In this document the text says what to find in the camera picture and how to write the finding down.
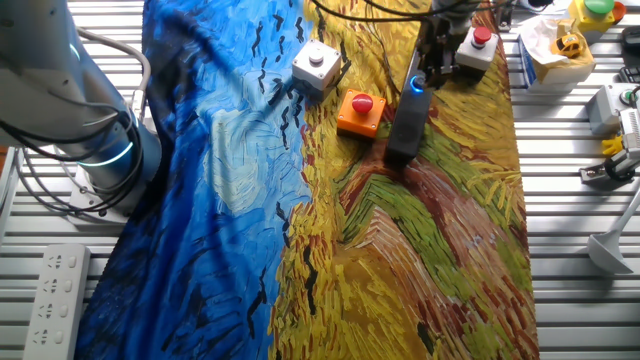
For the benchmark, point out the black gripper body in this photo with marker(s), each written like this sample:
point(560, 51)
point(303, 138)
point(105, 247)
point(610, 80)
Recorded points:
point(437, 45)

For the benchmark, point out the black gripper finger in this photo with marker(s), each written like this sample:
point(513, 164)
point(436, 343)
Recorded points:
point(422, 75)
point(446, 74)

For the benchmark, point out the blue-lit speaker knob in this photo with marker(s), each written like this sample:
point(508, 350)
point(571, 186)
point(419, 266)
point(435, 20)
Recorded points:
point(415, 89)

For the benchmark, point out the black speaker bar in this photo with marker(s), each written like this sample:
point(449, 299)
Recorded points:
point(407, 132)

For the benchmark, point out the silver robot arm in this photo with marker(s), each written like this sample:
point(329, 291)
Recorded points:
point(50, 75)

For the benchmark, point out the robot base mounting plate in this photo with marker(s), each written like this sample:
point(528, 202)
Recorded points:
point(80, 195)

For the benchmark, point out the grey box large red button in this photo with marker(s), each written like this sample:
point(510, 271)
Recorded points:
point(476, 56)

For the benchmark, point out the orange box red button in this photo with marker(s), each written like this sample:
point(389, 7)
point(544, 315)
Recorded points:
point(357, 124)

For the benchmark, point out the grey box small button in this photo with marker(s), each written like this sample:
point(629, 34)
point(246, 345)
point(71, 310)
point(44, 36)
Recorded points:
point(315, 74)

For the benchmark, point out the tissue box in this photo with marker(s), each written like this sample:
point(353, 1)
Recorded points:
point(555, 75)

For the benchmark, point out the yellow toy car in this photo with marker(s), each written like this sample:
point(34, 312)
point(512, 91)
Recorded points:
point(567, 46)

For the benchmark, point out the yellow box green button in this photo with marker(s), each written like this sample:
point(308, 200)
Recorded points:
point(590, 22)

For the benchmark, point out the grey control box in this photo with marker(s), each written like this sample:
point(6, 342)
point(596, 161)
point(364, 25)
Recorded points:
point(602, 107)

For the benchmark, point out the painted wheatfield print cloth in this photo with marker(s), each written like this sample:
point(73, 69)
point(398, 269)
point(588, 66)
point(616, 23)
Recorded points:
point(400, 250)

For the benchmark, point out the metal clamp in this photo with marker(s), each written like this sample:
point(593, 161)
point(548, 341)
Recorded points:
point(595, 173)

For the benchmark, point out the yellow plastic piece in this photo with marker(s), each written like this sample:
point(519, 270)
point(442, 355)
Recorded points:
point(612, 146)

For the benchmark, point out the black remote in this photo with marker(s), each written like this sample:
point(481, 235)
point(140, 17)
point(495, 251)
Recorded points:
point(630, 74)

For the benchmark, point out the black box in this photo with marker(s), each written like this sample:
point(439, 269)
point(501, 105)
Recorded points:
point(631, 37)

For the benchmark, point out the white ribbed device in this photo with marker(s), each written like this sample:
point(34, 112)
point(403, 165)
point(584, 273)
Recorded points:
point(631, 127)

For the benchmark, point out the white power strip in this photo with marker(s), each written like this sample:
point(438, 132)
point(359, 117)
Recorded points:
point(55, 300)

